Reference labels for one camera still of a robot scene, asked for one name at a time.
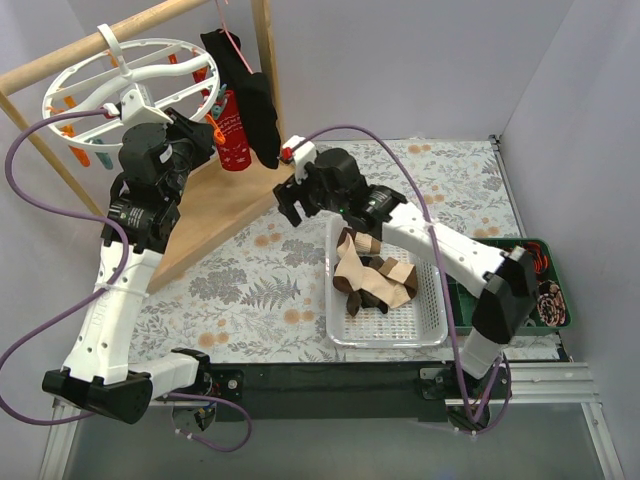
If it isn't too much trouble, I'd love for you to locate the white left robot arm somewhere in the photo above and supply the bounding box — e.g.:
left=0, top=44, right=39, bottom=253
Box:
left=42, top=108, right=214, bottom=424

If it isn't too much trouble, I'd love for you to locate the green compartment tray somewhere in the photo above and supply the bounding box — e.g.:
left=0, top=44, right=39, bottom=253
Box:
left=447, top=238, right=571, bottom=336

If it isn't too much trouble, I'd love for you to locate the large black hanging cloth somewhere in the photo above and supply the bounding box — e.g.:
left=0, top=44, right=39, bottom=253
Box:
left=200, top=29, right=281, bottom=169

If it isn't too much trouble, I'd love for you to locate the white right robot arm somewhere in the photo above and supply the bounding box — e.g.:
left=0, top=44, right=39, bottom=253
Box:
left=273, top=138, right=539, bottom=398

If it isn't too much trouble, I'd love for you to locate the floral table mat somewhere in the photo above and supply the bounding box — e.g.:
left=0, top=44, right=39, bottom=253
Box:
left=119, top=139, right=571, bottom=364

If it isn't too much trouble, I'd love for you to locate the white plastic basket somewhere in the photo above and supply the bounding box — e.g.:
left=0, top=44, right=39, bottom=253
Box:
left=325, top=215, right=448, bottom=349

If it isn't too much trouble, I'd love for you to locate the pink hanging cord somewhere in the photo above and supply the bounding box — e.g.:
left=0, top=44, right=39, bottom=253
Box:
left=214, top=0, right=254, bottom=75

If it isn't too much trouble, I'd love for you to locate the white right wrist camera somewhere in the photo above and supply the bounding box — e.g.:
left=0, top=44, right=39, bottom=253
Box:
left=280, top=135, right=317, bottom=185

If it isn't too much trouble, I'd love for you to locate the black sock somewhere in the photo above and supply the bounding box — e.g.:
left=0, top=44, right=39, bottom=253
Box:
left=359, top=255, right=389, bottom=314

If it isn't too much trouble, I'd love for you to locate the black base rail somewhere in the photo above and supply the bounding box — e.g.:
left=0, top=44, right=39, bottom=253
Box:
left=209, top=362, right=447, bottom=422

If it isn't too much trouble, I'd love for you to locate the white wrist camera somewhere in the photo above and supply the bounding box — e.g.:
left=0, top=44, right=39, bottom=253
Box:
left=104, top=83, right=173, bottom=128
left=280, top=135, right=317, bottom=185

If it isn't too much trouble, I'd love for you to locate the white round clip hanger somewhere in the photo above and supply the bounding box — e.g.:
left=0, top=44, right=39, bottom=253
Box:
left=42, top=25, right=221, bottom=155

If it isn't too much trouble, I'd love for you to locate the wooden hanger rack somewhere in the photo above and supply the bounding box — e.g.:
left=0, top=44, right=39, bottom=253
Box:
left=1, top=1, right=293, bottom=293

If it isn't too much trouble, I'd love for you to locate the cream brown striped sock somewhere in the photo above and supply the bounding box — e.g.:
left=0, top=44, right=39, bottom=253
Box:
left=332, top=227, right=381, bottom=317
left=377, top=256, right=418, bottom=309

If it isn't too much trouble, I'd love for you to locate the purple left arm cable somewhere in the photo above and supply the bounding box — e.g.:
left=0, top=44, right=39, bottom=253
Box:
left=0, top=107, right=254, bottom=454

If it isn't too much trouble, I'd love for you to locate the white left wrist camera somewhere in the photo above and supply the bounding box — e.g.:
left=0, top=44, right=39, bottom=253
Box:
left=104, top=83, right=173, bottom=128

